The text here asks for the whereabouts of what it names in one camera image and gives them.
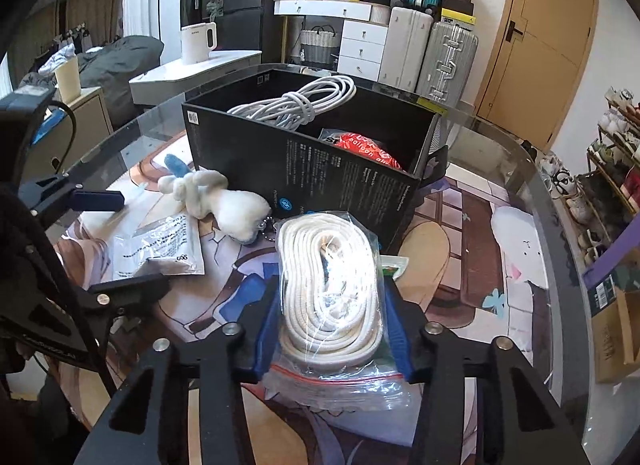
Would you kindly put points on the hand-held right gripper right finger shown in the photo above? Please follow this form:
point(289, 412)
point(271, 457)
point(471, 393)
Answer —
point(400, 340)

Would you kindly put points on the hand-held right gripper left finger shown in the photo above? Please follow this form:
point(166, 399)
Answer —
point(262, 330)

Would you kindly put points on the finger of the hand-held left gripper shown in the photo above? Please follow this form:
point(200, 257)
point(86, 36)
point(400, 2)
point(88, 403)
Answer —
point(130, 290)
point(97, 200)

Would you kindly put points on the white printed packet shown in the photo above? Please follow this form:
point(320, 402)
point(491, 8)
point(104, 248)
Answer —
point(160, 245)

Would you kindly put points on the white plush toy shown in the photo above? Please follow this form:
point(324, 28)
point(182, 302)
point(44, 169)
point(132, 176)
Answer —
point(240, 210)

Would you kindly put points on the black cardboard box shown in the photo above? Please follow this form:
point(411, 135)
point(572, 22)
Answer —
point(300, 160)

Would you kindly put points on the red balloon packet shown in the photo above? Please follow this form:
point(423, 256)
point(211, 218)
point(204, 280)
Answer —
point(365, 147)

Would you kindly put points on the person's left forearm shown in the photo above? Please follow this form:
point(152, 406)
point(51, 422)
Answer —
point(15, 225)

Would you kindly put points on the beige cup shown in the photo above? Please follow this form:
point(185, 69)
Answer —
point(67, 77)

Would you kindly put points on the beige cabinet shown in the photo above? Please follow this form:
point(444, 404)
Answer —
point(85, 115)

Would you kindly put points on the dark grey beanbag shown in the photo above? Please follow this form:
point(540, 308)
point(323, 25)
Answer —
point(120, 65)

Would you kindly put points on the beige curtain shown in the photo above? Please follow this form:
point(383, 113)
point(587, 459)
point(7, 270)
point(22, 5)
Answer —
point(85, 5)

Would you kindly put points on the white low table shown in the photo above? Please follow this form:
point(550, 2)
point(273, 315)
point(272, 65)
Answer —
point(210, 70)

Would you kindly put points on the white electric kettle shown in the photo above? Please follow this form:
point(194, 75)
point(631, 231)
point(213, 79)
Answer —
point(195, 45)

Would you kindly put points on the dark green box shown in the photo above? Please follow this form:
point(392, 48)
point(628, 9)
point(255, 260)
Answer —
point(607, 290)

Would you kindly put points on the brown cardboard box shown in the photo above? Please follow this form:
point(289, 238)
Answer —
point(615, 345)

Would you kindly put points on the rows of shoes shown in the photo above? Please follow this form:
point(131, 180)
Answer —
point(565, 180)

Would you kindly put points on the purple rolled mat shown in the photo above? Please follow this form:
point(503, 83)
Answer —
point(615, 257)

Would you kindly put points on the wooden shoe rack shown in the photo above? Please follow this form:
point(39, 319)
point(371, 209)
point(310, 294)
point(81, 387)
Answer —
point(591, 160)

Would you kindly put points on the woven basket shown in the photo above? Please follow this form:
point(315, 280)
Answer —
point(317, 47)

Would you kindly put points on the silver suitcase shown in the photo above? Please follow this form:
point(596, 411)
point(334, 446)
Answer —
point(447, 60)

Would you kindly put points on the white suitcase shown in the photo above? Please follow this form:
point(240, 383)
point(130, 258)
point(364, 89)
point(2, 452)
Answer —
point(405, 45)

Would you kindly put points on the white vanity desk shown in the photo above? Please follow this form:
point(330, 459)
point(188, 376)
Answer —
point(360, 45)

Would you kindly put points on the black yellow shoe box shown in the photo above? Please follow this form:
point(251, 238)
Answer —
point(457, 19)

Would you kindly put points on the wooden door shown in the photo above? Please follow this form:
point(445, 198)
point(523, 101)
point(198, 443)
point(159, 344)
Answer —
point(540, 45)

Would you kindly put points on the white cylinder container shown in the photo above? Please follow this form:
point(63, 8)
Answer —
point(380, 14)

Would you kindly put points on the plain black shoe box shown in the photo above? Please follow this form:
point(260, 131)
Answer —
point(457, 7)

